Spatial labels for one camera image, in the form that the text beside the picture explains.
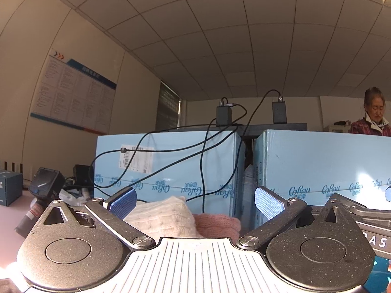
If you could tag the printed desk mat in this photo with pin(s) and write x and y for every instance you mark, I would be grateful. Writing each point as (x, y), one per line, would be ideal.
(383, 268)

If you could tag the light blue carton with label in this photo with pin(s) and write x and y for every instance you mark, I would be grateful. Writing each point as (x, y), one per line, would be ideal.
(171, 158)

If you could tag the white plastic package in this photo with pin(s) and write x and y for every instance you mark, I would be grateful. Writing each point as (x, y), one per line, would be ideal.
(250, 177)

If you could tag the white plastic bag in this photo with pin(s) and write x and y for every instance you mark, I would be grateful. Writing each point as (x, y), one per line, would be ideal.
(73, 197)

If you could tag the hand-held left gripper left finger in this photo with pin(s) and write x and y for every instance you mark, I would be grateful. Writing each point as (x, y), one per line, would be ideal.
(123, 203)

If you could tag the black hand-held device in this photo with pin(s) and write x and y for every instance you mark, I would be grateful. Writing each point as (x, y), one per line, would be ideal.
(47, 183)

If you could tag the pink knitted sweater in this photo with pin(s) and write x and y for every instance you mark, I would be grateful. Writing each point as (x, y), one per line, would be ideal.
(217, 224)

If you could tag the cream knitted sweater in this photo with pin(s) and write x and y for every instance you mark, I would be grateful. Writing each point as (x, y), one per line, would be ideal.
(165, 216)

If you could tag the black box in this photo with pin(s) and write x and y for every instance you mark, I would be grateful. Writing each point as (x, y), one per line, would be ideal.
(82, 174)

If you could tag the black power adapter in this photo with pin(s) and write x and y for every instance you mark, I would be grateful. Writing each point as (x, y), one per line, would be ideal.
(279, 111)
(224, 116)

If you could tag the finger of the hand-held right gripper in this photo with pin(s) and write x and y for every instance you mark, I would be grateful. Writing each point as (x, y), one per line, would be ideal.
(360, 207)
(388, 193)

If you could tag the dark blue small box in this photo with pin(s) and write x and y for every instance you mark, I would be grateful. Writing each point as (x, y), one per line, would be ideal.
(10, 187)

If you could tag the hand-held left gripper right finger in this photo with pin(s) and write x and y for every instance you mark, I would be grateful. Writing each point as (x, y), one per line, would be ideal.
(265, 201)

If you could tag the white cabinet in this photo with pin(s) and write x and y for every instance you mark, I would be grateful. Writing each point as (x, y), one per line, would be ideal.
(333, 129)

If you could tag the grey window blind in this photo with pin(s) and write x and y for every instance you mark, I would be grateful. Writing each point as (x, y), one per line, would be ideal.
(168, 106)

